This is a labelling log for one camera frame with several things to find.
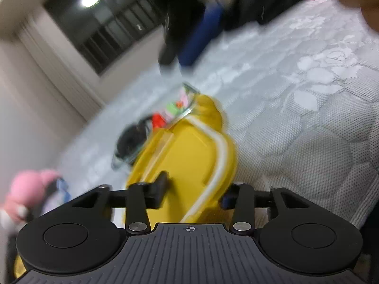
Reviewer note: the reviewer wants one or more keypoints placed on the pink plush toy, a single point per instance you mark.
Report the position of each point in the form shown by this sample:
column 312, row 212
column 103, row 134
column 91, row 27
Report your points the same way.
column 26, row 189

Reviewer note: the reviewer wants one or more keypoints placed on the dark round item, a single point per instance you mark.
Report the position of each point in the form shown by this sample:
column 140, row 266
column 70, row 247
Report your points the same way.
column 131, row 142

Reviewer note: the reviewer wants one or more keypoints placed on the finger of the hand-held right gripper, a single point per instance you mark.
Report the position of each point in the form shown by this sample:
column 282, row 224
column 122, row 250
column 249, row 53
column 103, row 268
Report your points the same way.
column 201, row 35

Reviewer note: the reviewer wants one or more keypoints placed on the beige curtain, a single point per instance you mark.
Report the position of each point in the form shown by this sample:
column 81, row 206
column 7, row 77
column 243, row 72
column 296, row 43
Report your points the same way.
column 59, row 74

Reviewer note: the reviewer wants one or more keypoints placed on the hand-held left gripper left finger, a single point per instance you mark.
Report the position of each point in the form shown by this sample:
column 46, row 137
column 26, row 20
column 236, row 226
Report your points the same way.
column 160, row 187

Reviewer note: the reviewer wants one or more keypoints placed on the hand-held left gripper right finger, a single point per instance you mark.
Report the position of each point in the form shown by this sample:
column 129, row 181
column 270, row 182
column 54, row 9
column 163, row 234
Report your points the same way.
column 226, row 201

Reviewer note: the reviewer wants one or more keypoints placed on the small blue white pouch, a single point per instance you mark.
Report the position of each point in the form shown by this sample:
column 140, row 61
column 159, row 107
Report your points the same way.
column 63, row 187

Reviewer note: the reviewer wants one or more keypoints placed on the small red item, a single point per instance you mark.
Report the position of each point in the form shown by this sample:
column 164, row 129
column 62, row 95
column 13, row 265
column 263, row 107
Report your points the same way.
column 158, row 121

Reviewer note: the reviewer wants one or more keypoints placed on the dark window with railing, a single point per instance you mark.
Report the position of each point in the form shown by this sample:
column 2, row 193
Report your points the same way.
column 100, row 26

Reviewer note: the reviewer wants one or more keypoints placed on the floral zip pouch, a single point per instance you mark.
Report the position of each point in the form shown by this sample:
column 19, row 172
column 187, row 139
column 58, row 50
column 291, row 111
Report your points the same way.
column 181, row 106

